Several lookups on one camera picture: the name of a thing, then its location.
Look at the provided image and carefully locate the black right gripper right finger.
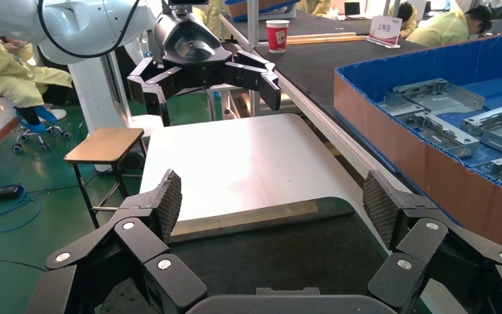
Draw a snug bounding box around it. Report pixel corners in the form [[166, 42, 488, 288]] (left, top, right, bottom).
[[362, 169, 502, 314]]

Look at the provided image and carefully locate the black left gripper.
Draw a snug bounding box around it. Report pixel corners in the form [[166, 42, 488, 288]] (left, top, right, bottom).
[[127, 7, 282, 128]]

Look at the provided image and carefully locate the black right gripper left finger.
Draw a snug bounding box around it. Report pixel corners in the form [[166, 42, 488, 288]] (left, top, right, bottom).
[[25, 169, 209, 314]]

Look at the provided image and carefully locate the blue corrugated box orange outside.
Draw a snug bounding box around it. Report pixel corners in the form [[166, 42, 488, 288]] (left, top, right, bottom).
[[333, 29, 502, 261]]

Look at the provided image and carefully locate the brown box blue rim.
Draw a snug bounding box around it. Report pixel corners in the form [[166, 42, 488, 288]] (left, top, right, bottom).
[[225, 0, 300, 22]]

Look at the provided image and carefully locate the standing person yellow coat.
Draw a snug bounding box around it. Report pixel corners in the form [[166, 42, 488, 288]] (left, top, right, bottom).
[[192, 0, 231, 41]]

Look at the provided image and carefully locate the red paper cup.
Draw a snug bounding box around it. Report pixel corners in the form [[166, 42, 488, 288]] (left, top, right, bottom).
[[265, 19, 291, 54]]

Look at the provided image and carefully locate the wooden top metal stool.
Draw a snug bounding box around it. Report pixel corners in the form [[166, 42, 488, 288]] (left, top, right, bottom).
[[63, 126, 146, 229]]

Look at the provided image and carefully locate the white robot torso column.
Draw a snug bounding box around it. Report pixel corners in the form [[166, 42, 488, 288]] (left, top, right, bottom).
[[67, 52, 165, 139]]

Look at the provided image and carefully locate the thin wooden slat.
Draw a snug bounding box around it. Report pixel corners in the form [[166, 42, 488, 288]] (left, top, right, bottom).
[[286, 35, 367, 46], [286, 31, 358, 40]]

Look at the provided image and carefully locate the black work mat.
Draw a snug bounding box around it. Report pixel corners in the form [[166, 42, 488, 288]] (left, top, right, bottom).
[[99, 197, 390, 314]]

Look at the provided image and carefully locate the black power adapter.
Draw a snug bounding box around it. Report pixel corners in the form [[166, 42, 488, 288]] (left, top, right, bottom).
[[0, 184, 25, 203]]

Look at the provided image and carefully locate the office chair caster base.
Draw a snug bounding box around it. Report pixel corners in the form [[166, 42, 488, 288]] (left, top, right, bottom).
[[12, 123, 71, 153]]

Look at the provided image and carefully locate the seated person yellow coat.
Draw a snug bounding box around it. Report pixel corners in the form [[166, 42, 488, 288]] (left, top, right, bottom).
[[0, 27, 73, 131]]

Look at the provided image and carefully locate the red base acrylic sign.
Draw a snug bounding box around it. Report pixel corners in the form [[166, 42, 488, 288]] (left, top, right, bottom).
[[365, 15, 403, 49]]

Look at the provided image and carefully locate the bent over person yellow coat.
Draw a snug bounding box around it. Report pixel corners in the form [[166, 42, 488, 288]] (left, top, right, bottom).
[[406, 4, 494, 48]]

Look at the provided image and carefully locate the dark haired person yellow coat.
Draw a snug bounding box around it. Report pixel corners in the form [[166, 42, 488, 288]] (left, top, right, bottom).
[[387, 2, 418, 40]]

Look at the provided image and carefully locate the blue floor cable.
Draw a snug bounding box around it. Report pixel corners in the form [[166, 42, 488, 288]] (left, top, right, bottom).
[[0, 164, 42, 234]]

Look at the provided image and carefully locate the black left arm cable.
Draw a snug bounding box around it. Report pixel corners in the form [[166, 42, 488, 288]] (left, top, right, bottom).
[[37, 0, 141, 60]]

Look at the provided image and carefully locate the white aluminium table frame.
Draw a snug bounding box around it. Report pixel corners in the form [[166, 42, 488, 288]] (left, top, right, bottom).
[[220, 0, 412, 194]]

